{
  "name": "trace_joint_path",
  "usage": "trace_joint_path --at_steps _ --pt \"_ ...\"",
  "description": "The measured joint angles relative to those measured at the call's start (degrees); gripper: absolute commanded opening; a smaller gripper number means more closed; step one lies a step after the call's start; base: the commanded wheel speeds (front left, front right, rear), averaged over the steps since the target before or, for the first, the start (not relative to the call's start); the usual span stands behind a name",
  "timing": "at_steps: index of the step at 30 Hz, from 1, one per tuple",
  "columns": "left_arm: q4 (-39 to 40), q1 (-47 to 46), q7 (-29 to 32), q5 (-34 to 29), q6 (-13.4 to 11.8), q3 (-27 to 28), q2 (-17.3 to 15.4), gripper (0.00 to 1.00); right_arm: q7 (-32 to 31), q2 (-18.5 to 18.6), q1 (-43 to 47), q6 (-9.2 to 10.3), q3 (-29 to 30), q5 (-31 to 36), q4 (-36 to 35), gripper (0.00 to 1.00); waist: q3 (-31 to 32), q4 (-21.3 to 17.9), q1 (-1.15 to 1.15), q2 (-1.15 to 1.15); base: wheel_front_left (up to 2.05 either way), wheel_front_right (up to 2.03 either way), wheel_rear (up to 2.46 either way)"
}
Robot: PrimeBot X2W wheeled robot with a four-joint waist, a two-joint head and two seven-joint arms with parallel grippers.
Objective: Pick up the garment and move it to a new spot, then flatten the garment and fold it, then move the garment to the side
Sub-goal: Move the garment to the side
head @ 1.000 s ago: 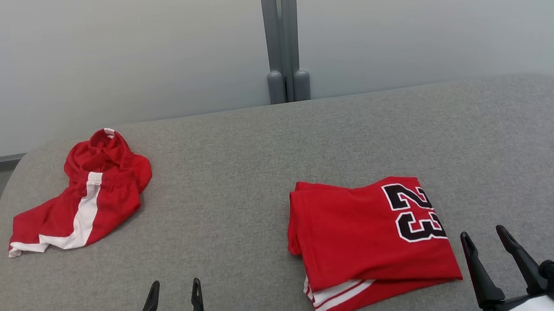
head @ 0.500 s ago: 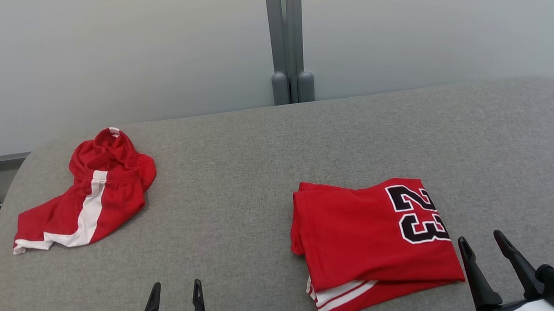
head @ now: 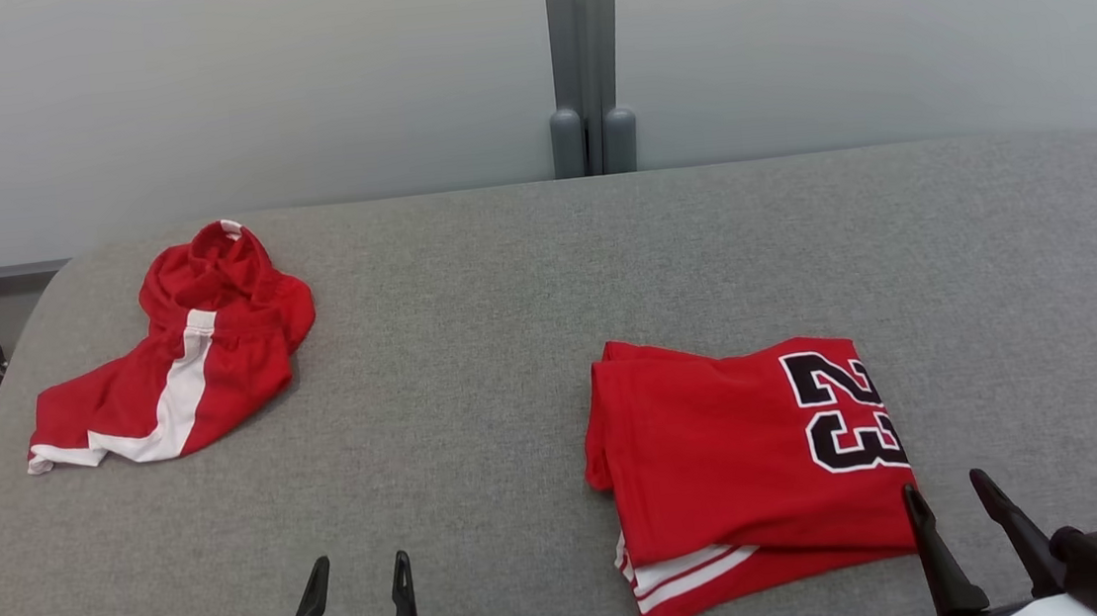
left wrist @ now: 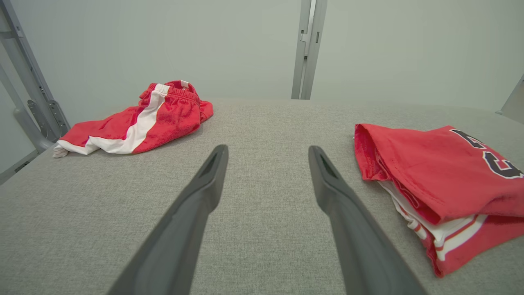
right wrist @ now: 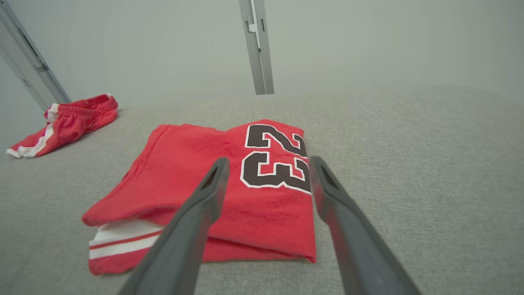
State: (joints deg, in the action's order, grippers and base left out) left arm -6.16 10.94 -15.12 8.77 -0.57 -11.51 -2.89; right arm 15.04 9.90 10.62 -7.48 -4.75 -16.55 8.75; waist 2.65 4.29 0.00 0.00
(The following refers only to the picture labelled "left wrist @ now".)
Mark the red shorts with white stripe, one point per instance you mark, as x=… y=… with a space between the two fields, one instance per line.
x=163 y=119

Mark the grey partition base rail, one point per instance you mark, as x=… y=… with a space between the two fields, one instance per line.
x=16 y=166

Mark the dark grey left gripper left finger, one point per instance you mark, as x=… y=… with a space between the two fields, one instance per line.
x=180 y=246

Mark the grey metal frame with brackets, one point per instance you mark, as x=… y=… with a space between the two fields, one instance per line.
x=28 y=69

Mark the red white-sleeved jersey shirt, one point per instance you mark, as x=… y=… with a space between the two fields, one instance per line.
x=430 y=172

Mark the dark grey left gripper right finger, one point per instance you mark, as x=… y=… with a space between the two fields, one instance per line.
x=360 y=254

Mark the grey slanted panel foot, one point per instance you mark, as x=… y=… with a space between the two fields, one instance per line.
x=513 y=102

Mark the grey partition post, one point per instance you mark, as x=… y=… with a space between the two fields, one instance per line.
x=307 y=61

